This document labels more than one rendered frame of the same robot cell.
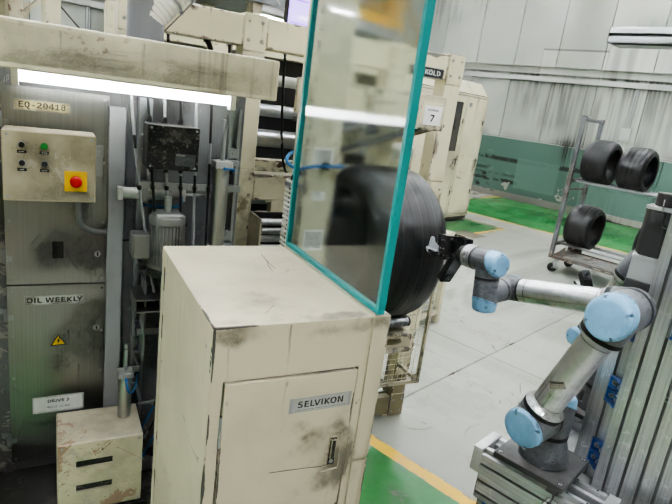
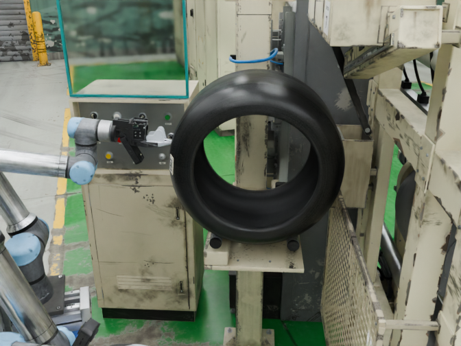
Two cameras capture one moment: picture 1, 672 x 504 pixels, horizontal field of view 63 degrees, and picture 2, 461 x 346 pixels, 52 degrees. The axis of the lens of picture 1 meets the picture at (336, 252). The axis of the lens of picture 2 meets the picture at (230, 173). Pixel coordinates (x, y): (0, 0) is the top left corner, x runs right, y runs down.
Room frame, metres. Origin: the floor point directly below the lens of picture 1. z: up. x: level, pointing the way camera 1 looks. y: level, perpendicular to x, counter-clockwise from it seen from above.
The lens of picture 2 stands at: (2.90, -1.54, 1.83)
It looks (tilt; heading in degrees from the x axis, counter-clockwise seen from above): 24 degrees down; 122
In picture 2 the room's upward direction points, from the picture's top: straight up
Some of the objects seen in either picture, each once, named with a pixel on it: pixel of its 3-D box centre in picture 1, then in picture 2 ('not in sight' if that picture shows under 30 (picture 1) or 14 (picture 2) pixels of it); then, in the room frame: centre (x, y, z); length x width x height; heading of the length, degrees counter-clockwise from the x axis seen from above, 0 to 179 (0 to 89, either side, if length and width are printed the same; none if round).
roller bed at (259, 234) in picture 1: (273, 248); (347, 165); (2.33, 0.28, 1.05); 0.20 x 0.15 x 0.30; 119
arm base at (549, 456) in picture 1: (545, 441); (29, 284); (1.53, -0.73, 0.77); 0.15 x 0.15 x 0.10
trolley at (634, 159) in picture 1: (625, 206); not in sight; (6.51, -3.32, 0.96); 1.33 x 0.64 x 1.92; 46
